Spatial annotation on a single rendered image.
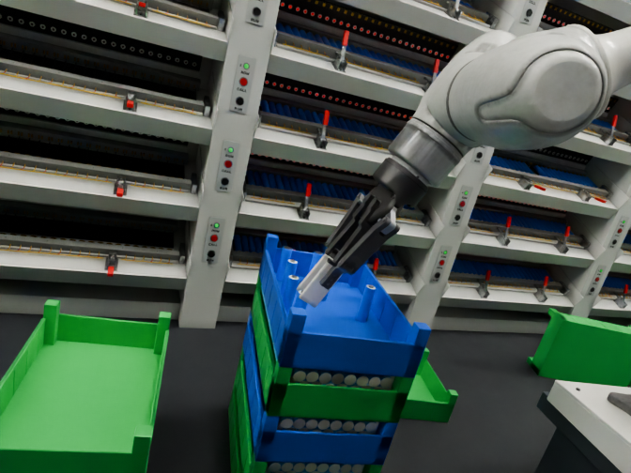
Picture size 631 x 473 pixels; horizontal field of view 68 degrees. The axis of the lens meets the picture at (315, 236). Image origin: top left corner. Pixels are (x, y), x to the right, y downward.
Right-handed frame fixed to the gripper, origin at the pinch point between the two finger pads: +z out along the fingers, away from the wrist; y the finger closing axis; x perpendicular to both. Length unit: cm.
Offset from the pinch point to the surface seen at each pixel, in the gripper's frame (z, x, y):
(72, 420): 35.3, 17.4, -3.4
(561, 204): -49, -83, 67
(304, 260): 3.5, -4.6, 20.3
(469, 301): -6, -78, 64
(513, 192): -41, -63, 64
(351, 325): 4.2, -11.2, 3.4
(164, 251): 30, 12, 55
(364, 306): 0.7, -11.7, 4.7
